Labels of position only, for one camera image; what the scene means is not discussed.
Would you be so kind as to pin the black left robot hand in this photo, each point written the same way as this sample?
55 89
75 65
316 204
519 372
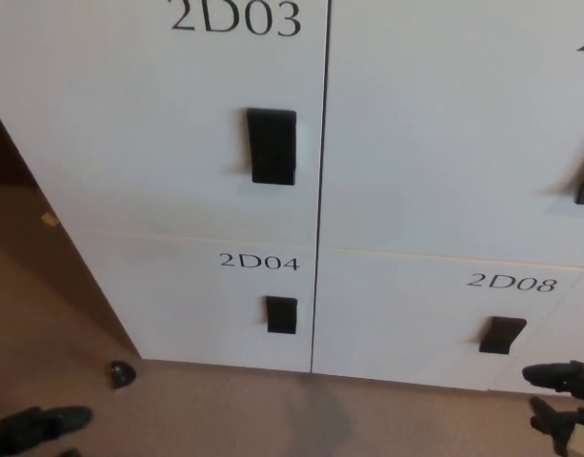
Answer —
25 431

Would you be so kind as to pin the white locker door 2D07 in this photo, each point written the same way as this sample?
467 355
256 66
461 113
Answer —
439 133

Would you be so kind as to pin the black floor door stop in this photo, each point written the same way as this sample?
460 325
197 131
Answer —
122 373

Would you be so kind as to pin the white locker door 2D08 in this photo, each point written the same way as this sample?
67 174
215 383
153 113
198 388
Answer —
415 323

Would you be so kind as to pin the white locker door 2D03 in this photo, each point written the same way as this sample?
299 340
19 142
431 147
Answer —
129 119

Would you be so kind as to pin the black lock on 2D08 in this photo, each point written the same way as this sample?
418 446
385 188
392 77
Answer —
501 335

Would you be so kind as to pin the small beige tape scrap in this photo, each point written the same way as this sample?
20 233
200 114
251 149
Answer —
50 219

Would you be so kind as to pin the black lock on 2D04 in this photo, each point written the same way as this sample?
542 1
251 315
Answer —
281 315

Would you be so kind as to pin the black lock on 2D03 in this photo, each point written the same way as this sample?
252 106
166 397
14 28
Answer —
272 147

